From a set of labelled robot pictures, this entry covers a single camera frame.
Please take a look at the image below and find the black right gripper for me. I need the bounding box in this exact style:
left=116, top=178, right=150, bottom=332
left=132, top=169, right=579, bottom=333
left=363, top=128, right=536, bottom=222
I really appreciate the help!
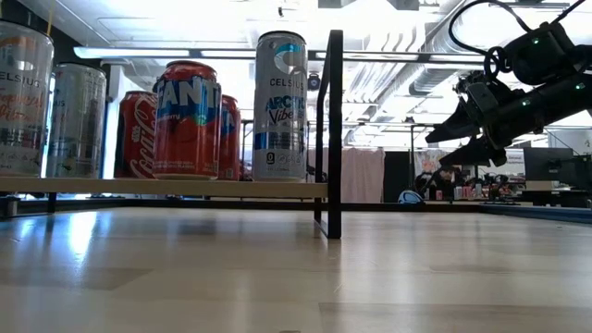
left=425, top=71, right=510, bottom=168

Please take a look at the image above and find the Celsius Arctic Vibe can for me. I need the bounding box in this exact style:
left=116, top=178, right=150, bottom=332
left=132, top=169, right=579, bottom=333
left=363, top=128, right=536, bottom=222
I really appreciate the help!
left=252, top=30, right=309, bottom=183

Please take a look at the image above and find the red Fanta can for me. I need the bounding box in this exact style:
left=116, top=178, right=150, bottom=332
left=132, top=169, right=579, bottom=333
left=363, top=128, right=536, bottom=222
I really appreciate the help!
left=152, top=59, right=224, bottom=181
left=217, top=94, right=242, bottom=182

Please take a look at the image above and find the red Coca-Cola can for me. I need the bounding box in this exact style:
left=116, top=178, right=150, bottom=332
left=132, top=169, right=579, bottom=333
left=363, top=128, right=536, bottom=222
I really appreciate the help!
left=114, top=90, right=159, bottom=180

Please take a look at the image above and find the white tall can pink lettering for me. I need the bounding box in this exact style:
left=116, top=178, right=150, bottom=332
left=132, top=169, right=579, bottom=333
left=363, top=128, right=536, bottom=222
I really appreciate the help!
left=45, top=63, right=108, bottom=179

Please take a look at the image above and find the Celsius can pineapple print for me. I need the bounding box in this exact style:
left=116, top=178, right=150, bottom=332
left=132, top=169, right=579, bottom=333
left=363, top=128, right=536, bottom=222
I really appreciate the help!
left=0, top=20, right=56, bottom=179

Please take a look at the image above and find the cluttered distant workbench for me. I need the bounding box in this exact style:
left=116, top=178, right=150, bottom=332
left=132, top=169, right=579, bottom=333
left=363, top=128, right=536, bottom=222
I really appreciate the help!
left=414, top=165, right=523, bottom=206

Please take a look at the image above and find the black partition panel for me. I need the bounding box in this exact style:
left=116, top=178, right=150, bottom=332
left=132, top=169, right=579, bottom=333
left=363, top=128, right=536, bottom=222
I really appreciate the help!
left=383, top=151, right=413, bottom=204

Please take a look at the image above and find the black computer monitor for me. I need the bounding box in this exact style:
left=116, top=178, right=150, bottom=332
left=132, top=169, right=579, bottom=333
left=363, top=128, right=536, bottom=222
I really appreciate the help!
left=523, top=147, right=575, bottom=183

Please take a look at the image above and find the pink curtain panel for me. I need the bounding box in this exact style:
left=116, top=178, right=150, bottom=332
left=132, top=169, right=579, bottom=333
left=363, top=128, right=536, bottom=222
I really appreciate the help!
left=306, top=147, right=387, bottom=204

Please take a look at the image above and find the dark grey canister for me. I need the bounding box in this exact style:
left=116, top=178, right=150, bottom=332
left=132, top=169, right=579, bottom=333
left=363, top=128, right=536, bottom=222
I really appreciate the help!
left=0, top=195, right=21, bottom=218

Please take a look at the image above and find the black metal rack frame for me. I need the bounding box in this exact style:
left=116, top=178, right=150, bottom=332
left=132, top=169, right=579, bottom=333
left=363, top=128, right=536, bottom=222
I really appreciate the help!
left=341, top=120, right=441, bottom=198
left=240, top=118, right=255, bottom=181

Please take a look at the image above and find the silver corrugated ceiling duct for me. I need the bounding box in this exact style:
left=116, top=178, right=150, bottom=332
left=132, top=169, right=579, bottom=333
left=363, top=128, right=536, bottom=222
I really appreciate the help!
left=344, top=0, right=468, bottom=108

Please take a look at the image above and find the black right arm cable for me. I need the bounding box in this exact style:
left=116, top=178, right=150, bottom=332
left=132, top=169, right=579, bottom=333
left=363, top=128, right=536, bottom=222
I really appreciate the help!
left=446, top=0, right=534, bottom=80

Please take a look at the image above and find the black metal table frame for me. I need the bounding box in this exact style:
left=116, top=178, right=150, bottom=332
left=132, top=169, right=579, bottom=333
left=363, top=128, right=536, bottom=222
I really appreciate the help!
left=18, top=197, right=592, bottom=226

